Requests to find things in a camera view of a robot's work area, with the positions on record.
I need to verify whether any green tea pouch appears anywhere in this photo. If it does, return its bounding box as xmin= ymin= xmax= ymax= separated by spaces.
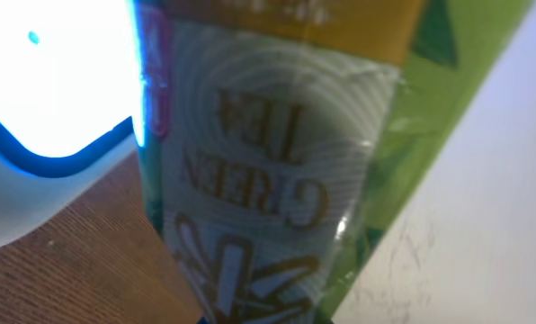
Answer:
xmin=132 ymin=0 xmax=531 ymax=323

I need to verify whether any white barcode scanner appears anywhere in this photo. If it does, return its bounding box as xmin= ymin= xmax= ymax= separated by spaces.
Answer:
xmin=0 ymin=0 xmax=143 ymax=247

